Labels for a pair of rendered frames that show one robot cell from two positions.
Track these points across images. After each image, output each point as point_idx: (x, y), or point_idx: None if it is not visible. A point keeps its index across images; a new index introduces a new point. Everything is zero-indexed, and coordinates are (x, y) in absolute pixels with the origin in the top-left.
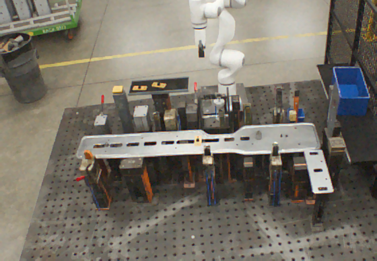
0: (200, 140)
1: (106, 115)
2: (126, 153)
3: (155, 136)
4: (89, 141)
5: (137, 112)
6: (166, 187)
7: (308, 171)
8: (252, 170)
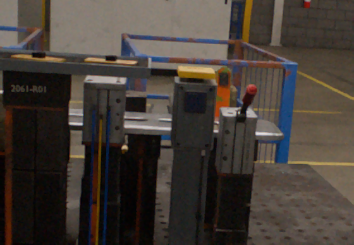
0: None
1: (226, 114)
2: (142, 112)
3: (69, 120)
4: (256, 129)
5: (114, 77)
6: None
7: None
8: None
